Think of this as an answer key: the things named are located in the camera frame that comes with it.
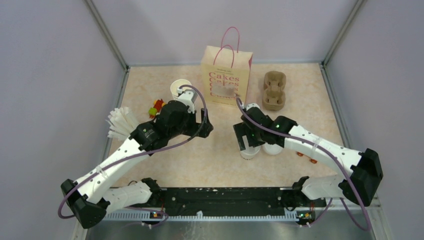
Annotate bundle of white paper straws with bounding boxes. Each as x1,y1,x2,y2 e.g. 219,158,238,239
106,107,140,141

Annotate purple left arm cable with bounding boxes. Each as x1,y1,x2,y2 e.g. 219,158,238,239
58,84,208,220

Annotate yellow toy car red wheels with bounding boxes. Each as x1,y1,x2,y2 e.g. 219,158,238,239
296,151,318,164

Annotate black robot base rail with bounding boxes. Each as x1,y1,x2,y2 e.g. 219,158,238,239
129,177,329,218

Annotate stack of translucent lids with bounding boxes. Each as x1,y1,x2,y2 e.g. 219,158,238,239
262,143,283,156

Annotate red green toy block figure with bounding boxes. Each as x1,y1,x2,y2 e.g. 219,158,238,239
148,99,166,119

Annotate cream Cakes paper bag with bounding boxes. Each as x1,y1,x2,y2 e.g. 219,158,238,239
200,26,253,106

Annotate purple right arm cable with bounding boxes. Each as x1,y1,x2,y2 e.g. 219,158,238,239
235,97,373,232

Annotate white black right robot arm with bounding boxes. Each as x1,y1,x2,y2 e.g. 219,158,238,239
233,105,383,207

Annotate white paper coffee cup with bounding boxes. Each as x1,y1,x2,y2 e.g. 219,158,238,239
239,147,261,161

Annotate stack of white paper cups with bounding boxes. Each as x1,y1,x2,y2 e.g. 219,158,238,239
169,78,192,100

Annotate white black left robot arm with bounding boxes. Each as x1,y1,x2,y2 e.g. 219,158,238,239
57,100,213,229

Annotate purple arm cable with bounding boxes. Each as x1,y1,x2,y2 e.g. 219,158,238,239
58,84,208,220
235,97,373,232

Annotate grey slotted cable duct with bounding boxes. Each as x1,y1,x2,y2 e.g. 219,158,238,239
103,210,299,222

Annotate brown pulp cup carrier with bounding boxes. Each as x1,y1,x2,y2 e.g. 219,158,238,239
262,70,287,111

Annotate white plastic cup lid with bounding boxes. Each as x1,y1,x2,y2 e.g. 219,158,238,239
239,145,262,157

